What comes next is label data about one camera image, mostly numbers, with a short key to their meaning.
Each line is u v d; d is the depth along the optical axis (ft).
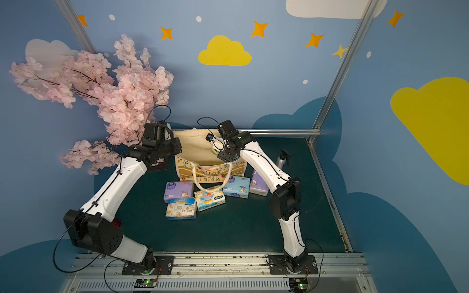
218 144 2.49
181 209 2.74
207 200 2.89
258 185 3.06
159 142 2.00
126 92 1.95
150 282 2.31
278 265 2.43
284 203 1.71
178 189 2.99
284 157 3.05
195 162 2.51
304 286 2.31
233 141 1.98
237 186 3.04
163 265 2.46
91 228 1.33
